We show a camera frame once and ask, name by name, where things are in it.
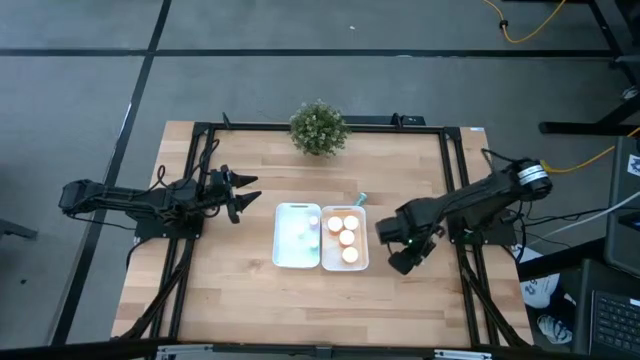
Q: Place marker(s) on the grey chair leg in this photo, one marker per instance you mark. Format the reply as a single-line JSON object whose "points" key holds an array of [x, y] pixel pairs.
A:
{"points": [[15, 230]]}

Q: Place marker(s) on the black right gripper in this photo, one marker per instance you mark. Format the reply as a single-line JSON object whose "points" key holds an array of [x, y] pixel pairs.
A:
{"points": [[412, 252]]}

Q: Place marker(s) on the orange pill bottle white cap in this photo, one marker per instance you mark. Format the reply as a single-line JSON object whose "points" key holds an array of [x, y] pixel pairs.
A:
{"points": [[350, 254], [346, 237], [335, 224], [351, 222]]}

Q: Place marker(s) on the black aluminium table frame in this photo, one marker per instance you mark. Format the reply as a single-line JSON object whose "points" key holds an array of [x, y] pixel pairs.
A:
{"points": [[400, 129]]}

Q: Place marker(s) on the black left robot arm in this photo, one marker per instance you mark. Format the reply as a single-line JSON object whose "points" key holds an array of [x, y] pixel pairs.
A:
{"points": [[125, 197]]}

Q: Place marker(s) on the pink pill bottle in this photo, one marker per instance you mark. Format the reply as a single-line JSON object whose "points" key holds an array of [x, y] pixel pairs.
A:
{"points": [[313, 220]]}

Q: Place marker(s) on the white bag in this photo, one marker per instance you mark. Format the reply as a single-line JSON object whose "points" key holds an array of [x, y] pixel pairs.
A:
{"points": [[540, 290]]}

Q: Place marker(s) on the black laptop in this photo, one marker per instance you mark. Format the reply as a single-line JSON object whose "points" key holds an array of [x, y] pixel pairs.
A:
{"points": [[615, 320]]}

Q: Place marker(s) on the tall teal pill bottle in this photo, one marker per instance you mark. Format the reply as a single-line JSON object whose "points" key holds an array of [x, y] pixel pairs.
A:
{"points": [[313, 243]]}

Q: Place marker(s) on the white plastic bin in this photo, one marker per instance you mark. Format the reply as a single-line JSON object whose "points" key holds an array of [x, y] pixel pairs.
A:
{"points": [[330, 257], [287, 250]]}

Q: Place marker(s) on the black camera mount rail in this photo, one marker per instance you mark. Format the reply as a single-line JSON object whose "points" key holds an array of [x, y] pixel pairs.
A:
{"points": [[300, 350]]}

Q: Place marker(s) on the black computer tower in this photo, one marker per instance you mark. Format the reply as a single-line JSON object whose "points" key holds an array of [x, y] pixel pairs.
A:
{"points": [[622, 210]]}

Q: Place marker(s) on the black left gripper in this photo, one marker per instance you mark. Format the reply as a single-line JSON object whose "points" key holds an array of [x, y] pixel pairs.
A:
{"points": [[217, 187]]}

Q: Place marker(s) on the black bracket bar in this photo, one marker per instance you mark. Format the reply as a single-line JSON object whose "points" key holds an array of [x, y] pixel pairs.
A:
{"points": [[380, 120]]}

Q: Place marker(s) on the black desk frame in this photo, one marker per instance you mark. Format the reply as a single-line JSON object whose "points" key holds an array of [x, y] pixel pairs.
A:
{"points": [[590, 127]]}

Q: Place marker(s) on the small teal pill bottle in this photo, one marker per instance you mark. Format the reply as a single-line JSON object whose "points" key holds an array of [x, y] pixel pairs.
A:
{"points": [[360, 199]]}

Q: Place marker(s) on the white shoe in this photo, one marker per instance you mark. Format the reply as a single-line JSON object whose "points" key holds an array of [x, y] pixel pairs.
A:
{"points": [[555, 330]]}

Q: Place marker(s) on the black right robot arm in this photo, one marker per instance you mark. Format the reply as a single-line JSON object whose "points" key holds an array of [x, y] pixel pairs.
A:
{"points": [[475, 197]]}

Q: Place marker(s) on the small green potted plant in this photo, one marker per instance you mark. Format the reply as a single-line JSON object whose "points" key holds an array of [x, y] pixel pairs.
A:
{"points": [[318, 129]]}

